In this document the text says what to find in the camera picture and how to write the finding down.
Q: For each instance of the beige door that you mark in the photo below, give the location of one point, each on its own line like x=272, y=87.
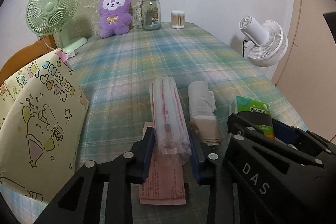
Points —
x=306, y=75

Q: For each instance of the clear bag of straws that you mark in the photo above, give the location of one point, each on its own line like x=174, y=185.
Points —
x=171, y=132

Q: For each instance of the white standing fan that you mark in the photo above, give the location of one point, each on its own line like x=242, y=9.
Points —
x=265, y=42

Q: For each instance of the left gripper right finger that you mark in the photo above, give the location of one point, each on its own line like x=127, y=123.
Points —
x=208, y=168

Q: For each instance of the plaid tablecloth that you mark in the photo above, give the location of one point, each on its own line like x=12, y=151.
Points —
x=115, y=74

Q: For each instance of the purple plush toy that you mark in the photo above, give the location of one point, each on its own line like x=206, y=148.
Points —
x=115, y=17

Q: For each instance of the glass mason jar mug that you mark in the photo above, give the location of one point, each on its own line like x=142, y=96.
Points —
x=149, y=14

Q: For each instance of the green desk fan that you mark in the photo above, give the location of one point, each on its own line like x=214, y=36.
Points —
x=48, y=17

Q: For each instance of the yellow cartoon storage box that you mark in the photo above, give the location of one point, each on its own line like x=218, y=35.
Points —
x=43, y=109

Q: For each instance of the cotton swab container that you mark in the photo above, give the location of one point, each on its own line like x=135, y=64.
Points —
x=178, y=19

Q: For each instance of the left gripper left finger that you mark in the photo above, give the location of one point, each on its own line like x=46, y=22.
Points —
x=102, y=187

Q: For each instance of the pink paper packet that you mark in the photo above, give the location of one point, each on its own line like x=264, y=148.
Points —
x=165, y=183

